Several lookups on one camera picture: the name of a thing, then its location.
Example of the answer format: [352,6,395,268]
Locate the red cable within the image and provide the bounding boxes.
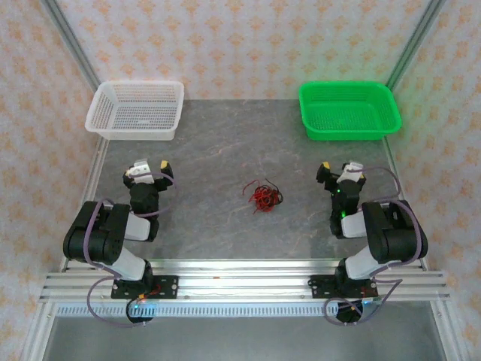
[250,184,281,211]
[252,194,279,216]
[242,180,264,197]

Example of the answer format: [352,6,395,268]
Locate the green plastic basket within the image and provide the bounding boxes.
[298,80,403,142]

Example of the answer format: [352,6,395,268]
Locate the white plastic basket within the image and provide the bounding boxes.
[84,79,186,142]

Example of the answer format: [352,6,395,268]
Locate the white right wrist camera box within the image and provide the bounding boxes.
[336,160,365,185]

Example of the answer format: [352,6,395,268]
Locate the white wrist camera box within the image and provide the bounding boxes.
[129,159,156,185]
[336,160,365,185]

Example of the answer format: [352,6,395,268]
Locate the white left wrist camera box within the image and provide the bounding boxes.
[129,159,156,185]

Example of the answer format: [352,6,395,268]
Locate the aluminium table side rail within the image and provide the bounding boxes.
[59,137,110,272]
[383,137,429,270]

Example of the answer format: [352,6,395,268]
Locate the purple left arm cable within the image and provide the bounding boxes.
[83,171,178,329]

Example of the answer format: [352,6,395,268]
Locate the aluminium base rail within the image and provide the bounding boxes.
[38,258,451,304]

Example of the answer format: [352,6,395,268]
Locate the slotted cable duct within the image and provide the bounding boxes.
[52,302,383,320]

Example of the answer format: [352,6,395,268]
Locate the aluminium frame post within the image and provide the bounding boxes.
[40,0,101,91]
[386,0,448,91]

